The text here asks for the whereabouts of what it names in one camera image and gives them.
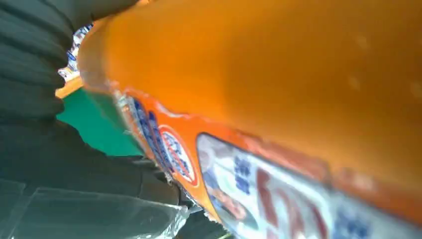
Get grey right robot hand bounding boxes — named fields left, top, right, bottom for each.
left=0, top=119, right=232, bottom=239

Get clear plastic film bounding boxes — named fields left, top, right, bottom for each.
left=0, top=179, right=191, bottom=239

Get green table mat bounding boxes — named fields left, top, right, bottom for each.
left=56, top=87, right=145, bottom=158

